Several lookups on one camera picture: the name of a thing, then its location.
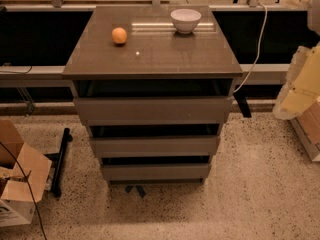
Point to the grey drawer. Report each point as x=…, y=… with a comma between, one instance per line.
x=152, y=111
x=155, y=147
x=155, y=172

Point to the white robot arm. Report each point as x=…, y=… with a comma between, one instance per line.
x=302, y=87

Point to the grey drawer cabinet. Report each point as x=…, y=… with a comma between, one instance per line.
x=155, y=62

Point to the grey top drawer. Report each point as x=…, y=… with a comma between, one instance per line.
x=152, y=111

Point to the grey bottom drawer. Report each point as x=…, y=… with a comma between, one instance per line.
x=155, y=172

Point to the open cardboard box left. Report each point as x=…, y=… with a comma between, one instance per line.
x=24, y=173

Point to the orange fruit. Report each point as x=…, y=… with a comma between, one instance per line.
x=119, y=36

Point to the white bowl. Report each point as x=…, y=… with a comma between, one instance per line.
x=185, y=20

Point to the black metal stand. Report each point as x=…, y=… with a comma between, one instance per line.
x=57, y=160

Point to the cardboard box right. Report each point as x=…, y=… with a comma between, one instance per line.
x=307, y=127

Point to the black bracket behind cabinet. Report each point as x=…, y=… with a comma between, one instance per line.
x=243, y=105

